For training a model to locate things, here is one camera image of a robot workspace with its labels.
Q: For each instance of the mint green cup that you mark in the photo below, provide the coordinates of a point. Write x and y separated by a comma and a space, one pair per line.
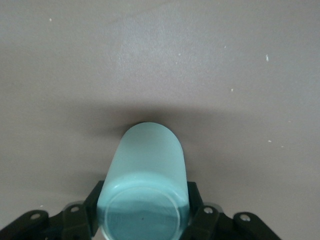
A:
147, 170

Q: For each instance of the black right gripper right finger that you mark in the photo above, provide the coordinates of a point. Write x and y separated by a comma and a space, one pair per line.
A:
202, 220

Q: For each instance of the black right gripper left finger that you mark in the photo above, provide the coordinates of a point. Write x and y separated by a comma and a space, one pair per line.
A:
80, 220

